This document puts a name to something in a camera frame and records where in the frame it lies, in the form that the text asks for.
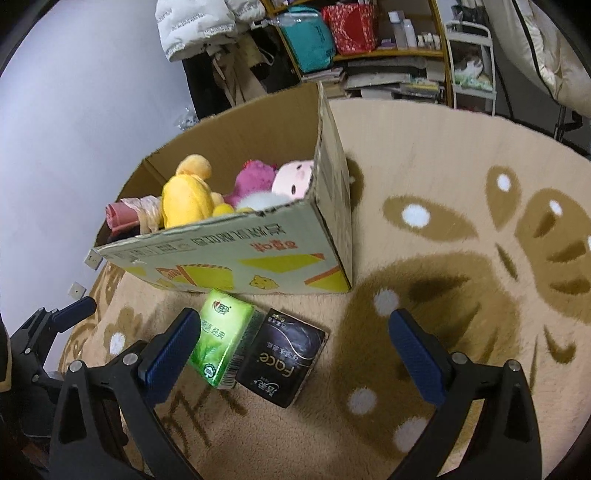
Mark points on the red patterned bag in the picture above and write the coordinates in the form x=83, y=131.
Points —
x=351, y=27

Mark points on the green tissue pack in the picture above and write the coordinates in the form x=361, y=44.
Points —
x=221, y=332

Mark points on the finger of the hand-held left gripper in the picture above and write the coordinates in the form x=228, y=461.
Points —
x=74, y=311

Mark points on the yellow plush toy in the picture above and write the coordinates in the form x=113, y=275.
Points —
x=184, y=198

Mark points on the pink packet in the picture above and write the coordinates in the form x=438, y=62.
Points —
x=122, y=214

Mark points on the pink pig plush toy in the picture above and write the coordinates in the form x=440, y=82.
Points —
x=293, y=180

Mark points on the black hanging garment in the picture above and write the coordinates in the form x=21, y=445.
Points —
x=203, y=87

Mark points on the black tissue pack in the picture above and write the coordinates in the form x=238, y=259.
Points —
x=281, y=355

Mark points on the printed cardboard box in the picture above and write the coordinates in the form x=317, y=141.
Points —
x=277, y=249

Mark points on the white puffer jacket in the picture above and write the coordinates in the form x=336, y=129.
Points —
x=194, y=27

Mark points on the wall socket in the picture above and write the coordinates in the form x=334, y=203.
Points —
x=76, y=290
x=93, y=259

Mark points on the beige hanging garment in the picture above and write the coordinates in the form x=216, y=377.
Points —
x=249, y=74

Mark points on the magenta plush toy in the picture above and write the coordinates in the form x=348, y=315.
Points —
x=254, y=177

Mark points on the beige patterned blanket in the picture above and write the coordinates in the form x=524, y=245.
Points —
x=438, y=277

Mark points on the white metal cart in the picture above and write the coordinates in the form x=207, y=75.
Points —
x=489, y=41

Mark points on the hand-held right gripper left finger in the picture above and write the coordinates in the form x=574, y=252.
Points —
x=171, y=355

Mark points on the clear plastic bag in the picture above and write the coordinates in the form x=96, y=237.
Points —
x=188, y=120

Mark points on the white-haired plush doll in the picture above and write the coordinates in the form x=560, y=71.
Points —
x=263, y=201

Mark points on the wooden shelf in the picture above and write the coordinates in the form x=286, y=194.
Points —
x=392, y=54

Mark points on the teal bag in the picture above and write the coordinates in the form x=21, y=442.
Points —
x=307, y=41

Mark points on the green and white bundle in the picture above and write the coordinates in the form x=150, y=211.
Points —
x=473, y=76

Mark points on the pile of papers and books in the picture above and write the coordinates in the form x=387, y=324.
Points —
x=392, y=81

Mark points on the stack of books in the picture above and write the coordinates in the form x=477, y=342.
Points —
x=325, y=83

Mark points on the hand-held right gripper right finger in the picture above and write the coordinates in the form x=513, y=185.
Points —
x=415, y=355

